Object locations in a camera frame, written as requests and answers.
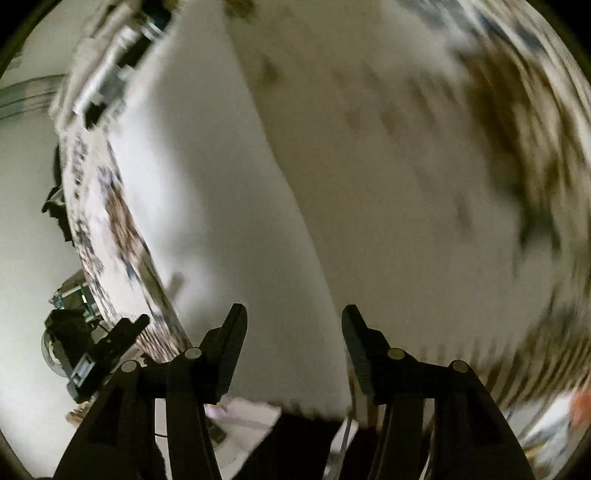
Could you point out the black object beside bed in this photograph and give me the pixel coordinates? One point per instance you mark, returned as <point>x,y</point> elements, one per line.
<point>55,204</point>

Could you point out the green metal shelf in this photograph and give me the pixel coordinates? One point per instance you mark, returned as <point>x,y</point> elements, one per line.
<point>74,294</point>

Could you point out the folded striped clothes stack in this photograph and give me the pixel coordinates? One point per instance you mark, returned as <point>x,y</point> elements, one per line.
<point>114,39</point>

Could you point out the floral bed blanket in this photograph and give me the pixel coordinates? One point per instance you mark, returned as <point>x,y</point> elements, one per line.
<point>439,153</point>

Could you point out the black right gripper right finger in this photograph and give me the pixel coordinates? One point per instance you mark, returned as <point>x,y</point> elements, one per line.
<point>442,416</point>

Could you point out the white knit garment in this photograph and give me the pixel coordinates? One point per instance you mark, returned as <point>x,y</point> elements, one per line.
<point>219,220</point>

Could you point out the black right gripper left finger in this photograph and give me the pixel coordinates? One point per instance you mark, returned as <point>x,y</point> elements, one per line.
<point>149,422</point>

